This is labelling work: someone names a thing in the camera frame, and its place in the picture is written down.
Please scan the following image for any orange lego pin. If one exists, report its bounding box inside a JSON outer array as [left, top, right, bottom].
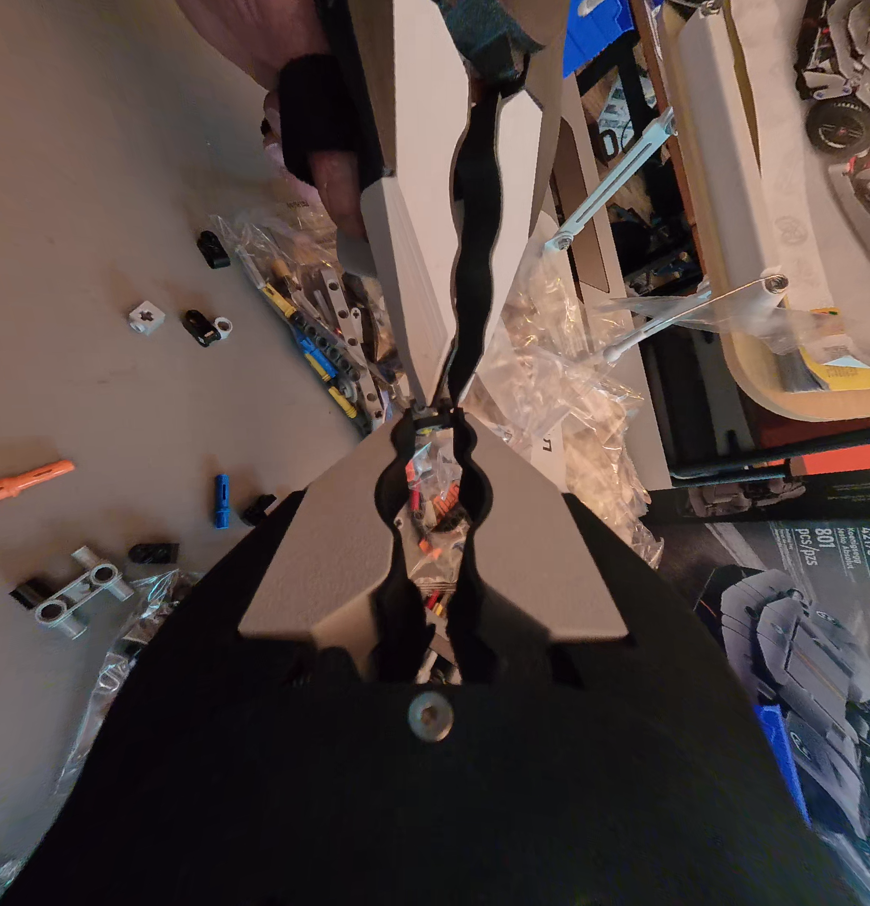
[[0, 459, 76, 507]]

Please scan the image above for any yellow instruction booklet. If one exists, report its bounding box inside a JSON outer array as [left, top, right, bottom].
[[785, 308, 870, 394]]

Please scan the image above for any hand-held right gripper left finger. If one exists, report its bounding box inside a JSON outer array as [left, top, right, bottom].
[[240, 414, 416, 680]]

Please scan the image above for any pile of clear lego bags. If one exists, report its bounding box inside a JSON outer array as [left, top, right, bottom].
[[470, 212, 662, 567]]

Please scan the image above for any grey double-hole lego connector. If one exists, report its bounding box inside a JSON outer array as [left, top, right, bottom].
[[10, 546, 135, 640]]

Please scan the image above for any blue plastic bin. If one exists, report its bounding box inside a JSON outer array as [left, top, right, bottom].
[[753, 704, 811, 825], [562, 0, 637, 79]]

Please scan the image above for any round table with wooden edge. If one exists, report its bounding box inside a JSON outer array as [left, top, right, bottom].
[[661, 0, 870, 423]]

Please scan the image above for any person's left hand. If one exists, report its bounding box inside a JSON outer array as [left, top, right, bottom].
[[176, 0, 371, 242]]

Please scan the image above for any metal rod with white tip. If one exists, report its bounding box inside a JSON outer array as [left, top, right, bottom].
[[605, 276, 790, 363]]

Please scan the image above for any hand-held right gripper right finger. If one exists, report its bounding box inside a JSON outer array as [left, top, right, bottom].
[[449, 411, 628, 680]]

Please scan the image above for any black connector with white pin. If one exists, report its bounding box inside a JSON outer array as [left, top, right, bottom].
[[181, 309, 234, 348]]

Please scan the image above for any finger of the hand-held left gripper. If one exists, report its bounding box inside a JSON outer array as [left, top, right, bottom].
[[360, 0, 473, 411], [445, 74, 547, 410]]

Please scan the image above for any white car print box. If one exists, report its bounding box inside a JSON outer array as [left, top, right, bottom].
[[679, 0, 870, 341]]

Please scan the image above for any dark lego set box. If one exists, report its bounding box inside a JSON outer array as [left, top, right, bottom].
[[647, 439, 870, 906]]

